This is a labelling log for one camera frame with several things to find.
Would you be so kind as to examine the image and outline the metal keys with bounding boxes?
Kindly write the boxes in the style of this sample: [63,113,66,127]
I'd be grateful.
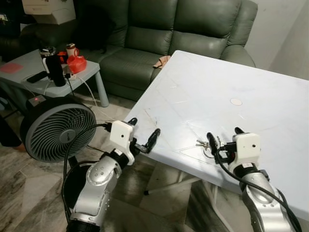
[196,137,213,158]

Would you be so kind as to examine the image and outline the white plastic table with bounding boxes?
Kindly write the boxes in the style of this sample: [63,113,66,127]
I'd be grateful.
[124,50,309,232]

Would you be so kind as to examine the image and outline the tan crumpled cloth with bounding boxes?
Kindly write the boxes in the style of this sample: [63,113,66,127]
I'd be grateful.
[154,56,172,69]

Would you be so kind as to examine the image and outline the black round floor fan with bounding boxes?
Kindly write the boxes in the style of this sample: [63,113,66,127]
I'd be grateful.
[19,95,98,209]

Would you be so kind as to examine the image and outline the black thermos bottle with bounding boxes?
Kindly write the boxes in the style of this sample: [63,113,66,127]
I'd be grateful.
[40,47,66,87]

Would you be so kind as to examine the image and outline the brown and white cup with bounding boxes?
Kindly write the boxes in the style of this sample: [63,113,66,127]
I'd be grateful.
[66,43,79,58]

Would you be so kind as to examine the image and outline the green leather sofa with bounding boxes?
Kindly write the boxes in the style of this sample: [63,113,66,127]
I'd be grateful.
[72,0,259,102]

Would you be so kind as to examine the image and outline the black remote control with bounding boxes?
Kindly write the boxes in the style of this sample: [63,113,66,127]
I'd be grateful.
[27,71,49,83]

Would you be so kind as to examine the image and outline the grey side table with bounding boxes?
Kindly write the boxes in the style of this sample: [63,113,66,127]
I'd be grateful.
[0,48,110,108]

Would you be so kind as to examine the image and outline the pink paper sheet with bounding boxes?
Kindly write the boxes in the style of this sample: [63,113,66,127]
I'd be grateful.
[0,62,24,74]

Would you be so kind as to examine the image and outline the dark green leather armchair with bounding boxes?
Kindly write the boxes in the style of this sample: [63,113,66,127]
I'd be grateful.
[0,22,73,61]

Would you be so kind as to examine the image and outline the white cardboard box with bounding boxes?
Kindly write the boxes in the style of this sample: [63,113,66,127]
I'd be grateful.
[22,0,77,25]

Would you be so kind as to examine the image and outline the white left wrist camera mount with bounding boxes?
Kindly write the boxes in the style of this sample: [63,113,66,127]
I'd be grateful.
[109,120,136,165]

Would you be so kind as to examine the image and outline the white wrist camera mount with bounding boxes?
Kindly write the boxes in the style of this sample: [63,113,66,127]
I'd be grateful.
[109,120,136,165]
[233,132,262,168]

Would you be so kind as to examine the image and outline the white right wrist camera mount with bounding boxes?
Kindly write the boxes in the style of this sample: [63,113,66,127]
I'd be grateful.
[233,132,262,168]

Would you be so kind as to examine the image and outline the white power cable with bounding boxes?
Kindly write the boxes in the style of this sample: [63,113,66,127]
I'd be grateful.
[72,75,114,122]

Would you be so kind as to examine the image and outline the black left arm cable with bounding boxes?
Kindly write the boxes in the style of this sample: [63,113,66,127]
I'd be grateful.
[61,123,112,223]

